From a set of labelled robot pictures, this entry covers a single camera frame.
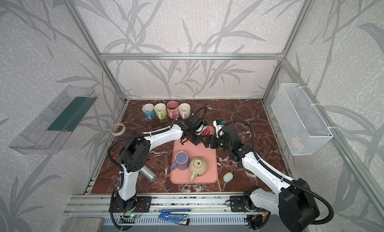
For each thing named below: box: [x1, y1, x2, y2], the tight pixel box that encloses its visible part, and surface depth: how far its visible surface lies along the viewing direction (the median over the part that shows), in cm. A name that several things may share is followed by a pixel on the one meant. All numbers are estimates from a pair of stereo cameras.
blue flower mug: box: [142, 103, 156, 121], surface depth 104 cm
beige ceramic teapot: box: [189, 157, 208, 183], surface depth 80 cm
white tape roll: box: [110, 123, 126, 136], surface depth 103 cm
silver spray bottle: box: [139, 165, 158, 183], surface depth 82 cm
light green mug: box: [154, 103, 168, 120], surface depth 105 cm
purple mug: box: [170, 151, 190, 171], surface depth 82 cm
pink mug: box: [166, 100, 180, 120], surface depth 106 cm
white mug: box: [178, 102, 191, 120], surface depth 106 cm
